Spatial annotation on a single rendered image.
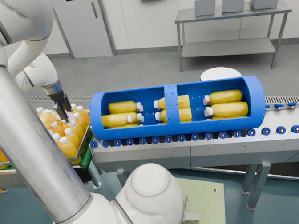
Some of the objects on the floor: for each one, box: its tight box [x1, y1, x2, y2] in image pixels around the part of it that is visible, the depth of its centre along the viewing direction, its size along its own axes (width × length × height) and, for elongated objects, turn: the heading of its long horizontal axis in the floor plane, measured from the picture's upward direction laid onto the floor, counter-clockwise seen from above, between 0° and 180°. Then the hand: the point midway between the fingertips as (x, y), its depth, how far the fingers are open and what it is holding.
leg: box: [246, 163, 271, 211], centre depth 148 cm, size 6×6×63 cm
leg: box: [117, 172, 128, 188], centre depth 161 cm, size 6×6×63 cm
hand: (70, 119), depth 117 cm, fingers closed on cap, 4 cm apart
